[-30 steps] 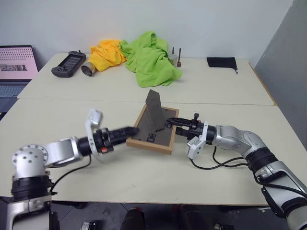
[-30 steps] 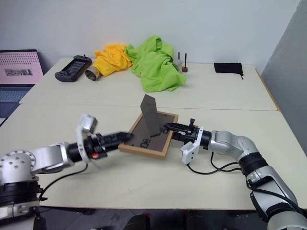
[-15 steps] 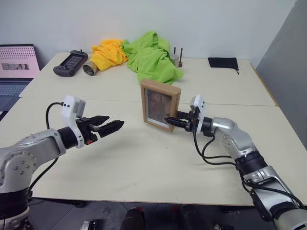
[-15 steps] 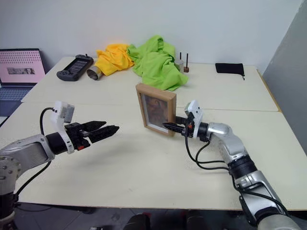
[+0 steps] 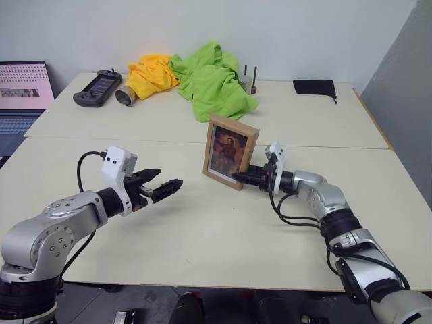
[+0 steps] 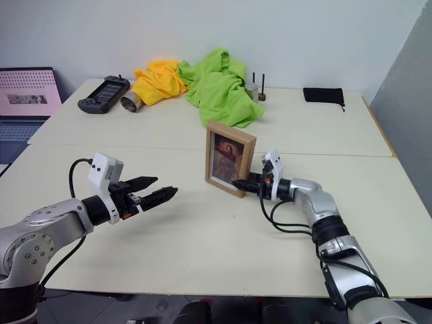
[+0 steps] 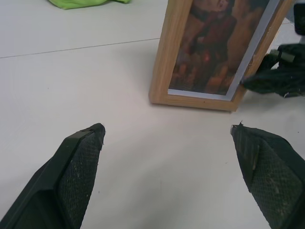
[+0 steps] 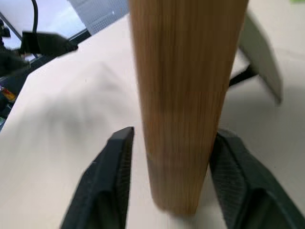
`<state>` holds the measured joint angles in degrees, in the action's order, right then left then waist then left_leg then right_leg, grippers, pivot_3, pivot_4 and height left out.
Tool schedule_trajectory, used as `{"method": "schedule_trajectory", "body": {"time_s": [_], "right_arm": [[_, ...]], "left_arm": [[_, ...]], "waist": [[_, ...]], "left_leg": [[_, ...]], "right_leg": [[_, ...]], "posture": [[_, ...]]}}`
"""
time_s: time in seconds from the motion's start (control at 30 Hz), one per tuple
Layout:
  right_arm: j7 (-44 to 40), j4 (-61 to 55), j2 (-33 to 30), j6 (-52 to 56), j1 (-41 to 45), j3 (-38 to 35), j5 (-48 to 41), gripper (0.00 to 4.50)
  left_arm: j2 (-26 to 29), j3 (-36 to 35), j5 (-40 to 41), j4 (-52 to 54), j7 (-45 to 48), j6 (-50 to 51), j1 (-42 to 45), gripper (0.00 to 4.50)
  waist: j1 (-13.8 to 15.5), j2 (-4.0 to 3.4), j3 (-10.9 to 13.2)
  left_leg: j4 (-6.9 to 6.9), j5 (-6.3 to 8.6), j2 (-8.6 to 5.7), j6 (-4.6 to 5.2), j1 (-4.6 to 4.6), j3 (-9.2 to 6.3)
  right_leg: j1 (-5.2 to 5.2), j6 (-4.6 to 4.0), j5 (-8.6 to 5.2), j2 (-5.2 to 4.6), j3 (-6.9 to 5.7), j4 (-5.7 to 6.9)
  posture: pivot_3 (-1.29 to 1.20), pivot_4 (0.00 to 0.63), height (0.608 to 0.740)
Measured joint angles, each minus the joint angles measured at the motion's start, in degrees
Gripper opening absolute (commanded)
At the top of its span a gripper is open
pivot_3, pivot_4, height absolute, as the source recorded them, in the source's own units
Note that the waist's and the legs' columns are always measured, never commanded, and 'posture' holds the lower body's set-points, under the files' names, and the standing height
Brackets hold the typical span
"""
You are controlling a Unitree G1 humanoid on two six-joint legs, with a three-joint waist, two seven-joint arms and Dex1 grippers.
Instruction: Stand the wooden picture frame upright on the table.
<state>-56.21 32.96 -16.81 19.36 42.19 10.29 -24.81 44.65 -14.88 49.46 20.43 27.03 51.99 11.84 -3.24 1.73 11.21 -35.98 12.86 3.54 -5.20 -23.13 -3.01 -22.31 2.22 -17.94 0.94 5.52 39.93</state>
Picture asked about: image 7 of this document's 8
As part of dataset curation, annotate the green cloth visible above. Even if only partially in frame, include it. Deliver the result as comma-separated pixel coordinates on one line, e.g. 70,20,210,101
46,0,131,10

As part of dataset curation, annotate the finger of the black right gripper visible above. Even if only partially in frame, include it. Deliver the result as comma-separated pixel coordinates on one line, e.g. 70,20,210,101
240,68,305,98
262,43,305,72

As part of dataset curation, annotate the wooden picture frame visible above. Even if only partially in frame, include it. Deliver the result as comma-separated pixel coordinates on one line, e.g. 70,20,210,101
149,0,297,113

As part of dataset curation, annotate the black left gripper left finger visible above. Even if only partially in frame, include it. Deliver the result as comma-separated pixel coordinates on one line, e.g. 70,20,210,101
0,123,106,229

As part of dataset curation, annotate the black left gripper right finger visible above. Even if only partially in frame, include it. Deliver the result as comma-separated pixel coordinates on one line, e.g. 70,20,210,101
230,121,305,229

